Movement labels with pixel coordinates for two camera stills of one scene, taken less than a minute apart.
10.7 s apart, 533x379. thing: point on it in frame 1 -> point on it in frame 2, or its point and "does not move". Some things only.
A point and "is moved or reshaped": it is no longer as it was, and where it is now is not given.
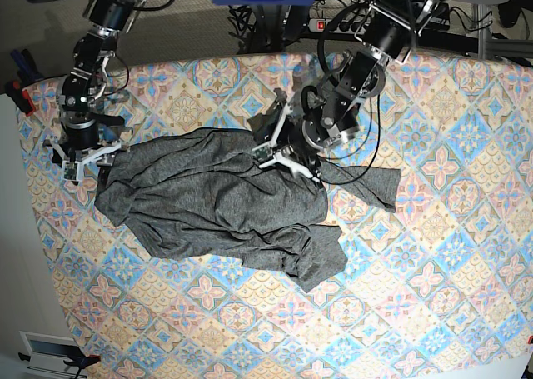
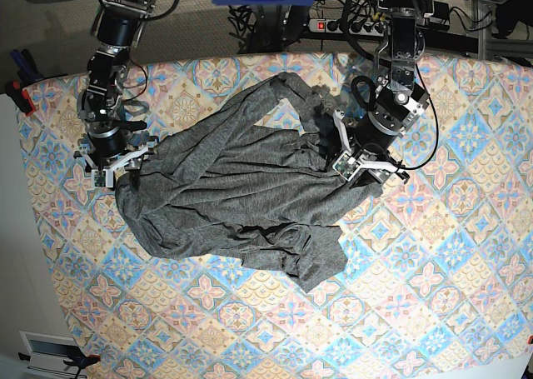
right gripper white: x=269 y=152 -> x=350 y=164
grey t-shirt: x=211 y=193 is moved or reshaped
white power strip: x=353 y=27 does not move
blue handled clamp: x=27 y=71 does not move
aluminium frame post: x=481 y=34 does not move
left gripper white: x=73 y=170 -> x=105 y=177
